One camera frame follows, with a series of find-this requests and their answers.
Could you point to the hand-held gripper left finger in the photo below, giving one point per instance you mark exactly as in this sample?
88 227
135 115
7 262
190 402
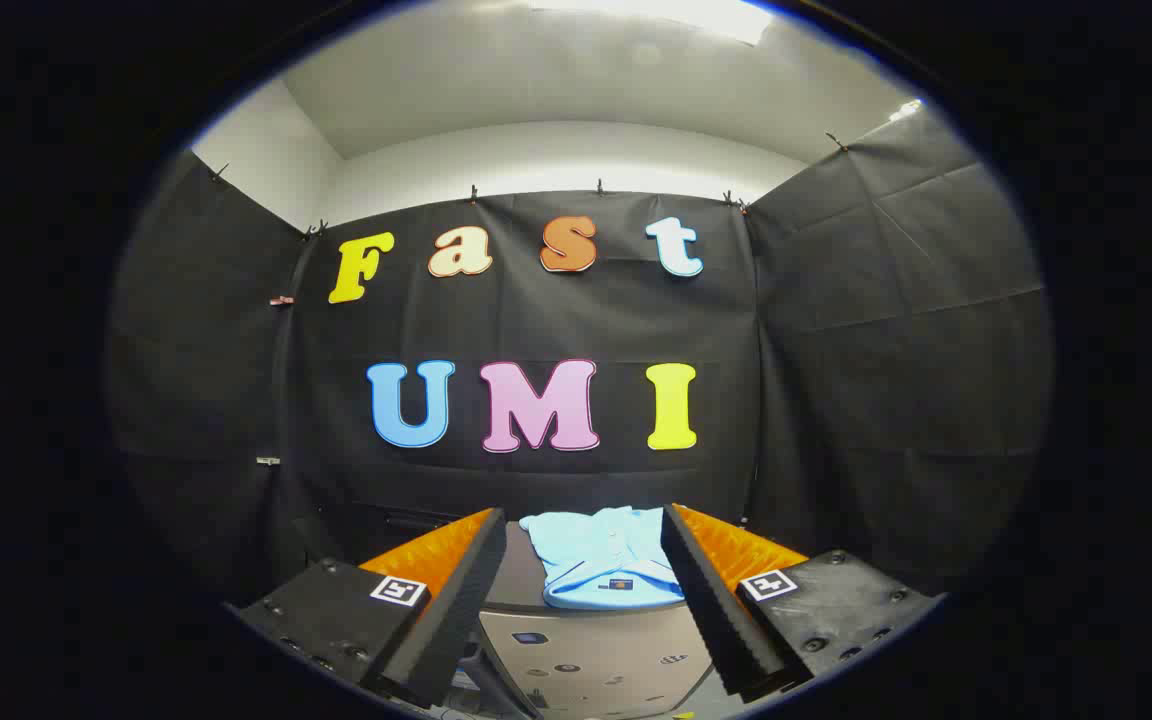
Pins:
461 600

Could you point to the light blue shirt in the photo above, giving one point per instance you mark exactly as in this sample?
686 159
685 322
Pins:
601 560

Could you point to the black backdrop cloth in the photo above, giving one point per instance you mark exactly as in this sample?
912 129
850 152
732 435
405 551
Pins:
536 320

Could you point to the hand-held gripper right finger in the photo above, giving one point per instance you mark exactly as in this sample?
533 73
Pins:
711 600

